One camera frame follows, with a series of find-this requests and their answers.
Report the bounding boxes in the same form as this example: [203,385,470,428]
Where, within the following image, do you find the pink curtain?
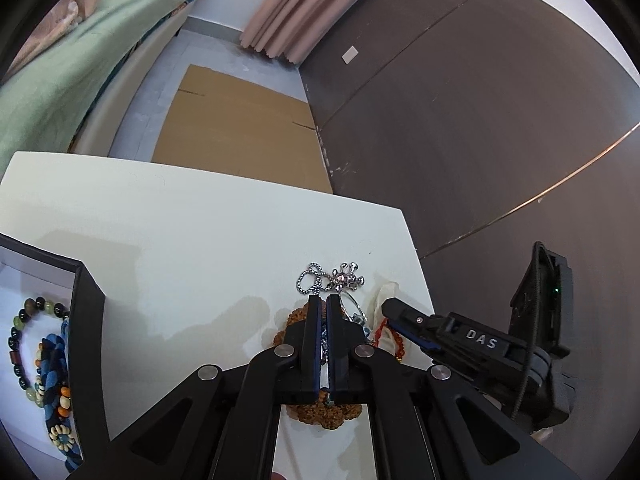
[239,0,372,66]

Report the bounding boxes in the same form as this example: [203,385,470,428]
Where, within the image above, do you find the flat cardboard sheet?
[151,63,335,194]

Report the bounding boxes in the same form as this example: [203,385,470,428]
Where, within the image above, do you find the white butterfly brooch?
[370,282,401,346]

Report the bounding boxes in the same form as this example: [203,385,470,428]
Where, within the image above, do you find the silver bangle with charms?
[340,292,376,327]

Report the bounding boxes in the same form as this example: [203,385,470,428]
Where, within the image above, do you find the red bead bracelet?
[374,317,407,364]

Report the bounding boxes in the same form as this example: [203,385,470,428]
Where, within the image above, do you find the brown seed bead bracelet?
[272,307,371,431]

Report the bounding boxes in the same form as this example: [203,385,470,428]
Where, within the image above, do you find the blue braided flower bracelet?
[35,317,84,472]

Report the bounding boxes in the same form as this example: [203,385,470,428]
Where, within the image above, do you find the silver chain necklace skull pendant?
[298,261,365,296]

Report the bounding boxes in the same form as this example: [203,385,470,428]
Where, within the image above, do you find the bed with green sheet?
[0,0,214,181]

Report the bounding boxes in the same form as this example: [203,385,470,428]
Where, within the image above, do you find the black jewelry box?
[0,232,109,472]

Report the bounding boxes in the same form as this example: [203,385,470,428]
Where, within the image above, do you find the dark and green bead bracelet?
[7,297,71,403]

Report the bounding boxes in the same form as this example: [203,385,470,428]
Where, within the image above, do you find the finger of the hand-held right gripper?
[381,298,453,357]

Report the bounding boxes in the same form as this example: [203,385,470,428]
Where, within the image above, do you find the dark brown wardrobe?
[298,0,640,411]

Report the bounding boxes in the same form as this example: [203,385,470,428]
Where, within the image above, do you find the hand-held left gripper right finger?
[327,294,581,480]

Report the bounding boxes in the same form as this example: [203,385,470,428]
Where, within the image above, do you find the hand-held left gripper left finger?
[82,295,323,480]

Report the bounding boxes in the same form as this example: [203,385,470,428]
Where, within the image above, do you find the pink and green floral blanket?
[15,0,157,72]

